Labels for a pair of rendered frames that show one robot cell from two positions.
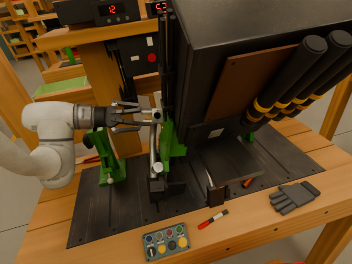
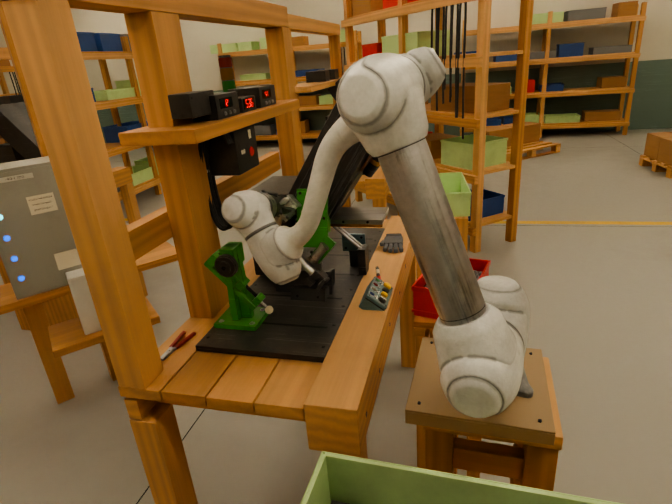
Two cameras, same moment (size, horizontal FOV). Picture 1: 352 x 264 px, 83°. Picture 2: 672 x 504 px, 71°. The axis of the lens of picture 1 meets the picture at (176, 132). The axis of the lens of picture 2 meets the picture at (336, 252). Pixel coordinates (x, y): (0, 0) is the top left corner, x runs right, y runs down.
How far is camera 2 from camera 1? 1.47 m
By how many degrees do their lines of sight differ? 57
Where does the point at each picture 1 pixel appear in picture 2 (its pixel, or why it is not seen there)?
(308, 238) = not seen: hidden behind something
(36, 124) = (258, 209)
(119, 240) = (350, 322)
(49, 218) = (253, 381)
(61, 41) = (209, 132)
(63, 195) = (224, 369)
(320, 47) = not seen: hidden behind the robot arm
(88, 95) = (160, 225)
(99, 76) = (195, 185)
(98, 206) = (288, 333)
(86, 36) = (222, 127)
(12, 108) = (120, 249)
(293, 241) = not seen: hidden behind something
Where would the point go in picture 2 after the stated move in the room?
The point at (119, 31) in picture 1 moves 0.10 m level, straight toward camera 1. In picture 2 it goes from (238, 122) to (267, 121)
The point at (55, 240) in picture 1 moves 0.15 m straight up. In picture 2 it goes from (298, 373) to (292, 328)
